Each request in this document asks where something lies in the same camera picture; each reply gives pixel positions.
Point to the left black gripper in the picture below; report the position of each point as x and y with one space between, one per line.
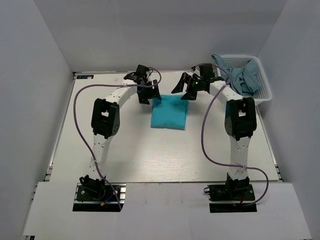
148 92

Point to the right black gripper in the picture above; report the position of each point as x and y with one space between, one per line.
189 85

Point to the teal t shirt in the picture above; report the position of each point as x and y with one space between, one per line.
169 113

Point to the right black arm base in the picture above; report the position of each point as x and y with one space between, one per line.
222 201

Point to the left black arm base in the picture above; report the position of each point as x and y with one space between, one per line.
94 195

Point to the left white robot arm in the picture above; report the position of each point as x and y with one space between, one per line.
105 123

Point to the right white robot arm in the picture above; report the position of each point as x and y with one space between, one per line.
240 122

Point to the grey blue t shirt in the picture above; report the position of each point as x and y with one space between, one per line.
243 79

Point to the blue label sticker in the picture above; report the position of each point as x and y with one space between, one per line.
84 77

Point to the white plastic basket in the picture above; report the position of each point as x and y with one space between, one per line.
264 94

